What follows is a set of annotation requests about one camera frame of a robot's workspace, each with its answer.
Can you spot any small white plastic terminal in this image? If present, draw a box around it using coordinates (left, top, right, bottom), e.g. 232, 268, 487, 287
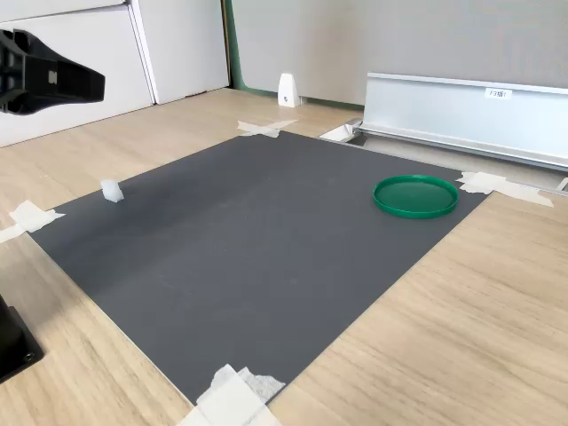
99, 178, 124, 204

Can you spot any round green lid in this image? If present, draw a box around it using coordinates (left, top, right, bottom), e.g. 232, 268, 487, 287
372, 175, 460, 220

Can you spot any white board panel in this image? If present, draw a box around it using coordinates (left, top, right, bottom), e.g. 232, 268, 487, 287
126, 0, 232, 106
0, 0, 157, 149

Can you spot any white tape cross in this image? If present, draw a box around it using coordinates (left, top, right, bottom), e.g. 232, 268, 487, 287
236, 119, 300, 138
176, 363, 286, 426
455, 170, 556, 209
0, 199, 67, 243

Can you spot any green partition edge strip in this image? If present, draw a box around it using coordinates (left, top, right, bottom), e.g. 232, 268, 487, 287
221, 0, 366, 108

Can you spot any dark grey mat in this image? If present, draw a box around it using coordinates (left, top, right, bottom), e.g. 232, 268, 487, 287
28, 130, 494, 407

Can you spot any small white wall bracket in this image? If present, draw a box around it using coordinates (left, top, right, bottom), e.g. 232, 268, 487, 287
277, 72, 300, 109

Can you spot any silver cable duct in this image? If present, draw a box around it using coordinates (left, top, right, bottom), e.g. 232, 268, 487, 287
318, 72, 568, 194

